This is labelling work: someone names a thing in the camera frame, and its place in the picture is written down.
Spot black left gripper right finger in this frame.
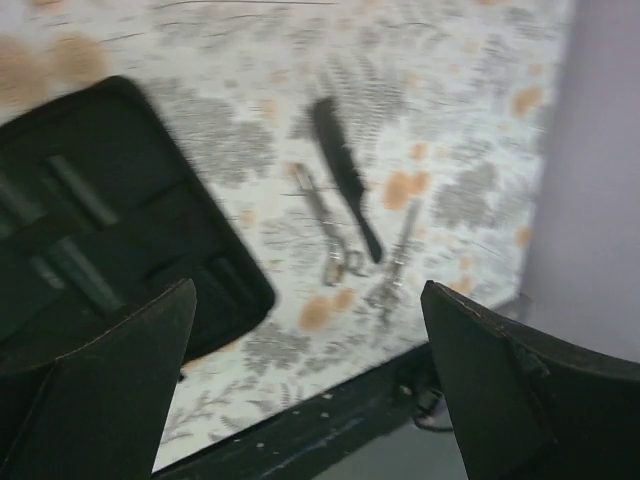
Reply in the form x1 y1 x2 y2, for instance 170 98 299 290
421 281 639 479

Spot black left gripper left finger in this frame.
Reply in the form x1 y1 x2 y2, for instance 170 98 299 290
1 279 196 479

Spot silver straight hair scissors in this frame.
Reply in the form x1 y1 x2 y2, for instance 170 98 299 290
366 198 422 324

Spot black zip tool case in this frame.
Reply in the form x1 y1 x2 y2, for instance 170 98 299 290
1 76 276 360

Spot silver thinning scissors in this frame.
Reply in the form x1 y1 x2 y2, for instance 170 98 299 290
293 163 365 287

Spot black hair comb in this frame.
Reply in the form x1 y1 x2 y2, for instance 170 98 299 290
310 98 384 264

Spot floral table mat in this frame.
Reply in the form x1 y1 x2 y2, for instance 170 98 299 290
0 0 576 459

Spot black table edge rail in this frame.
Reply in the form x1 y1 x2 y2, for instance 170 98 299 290
149 294 536 480

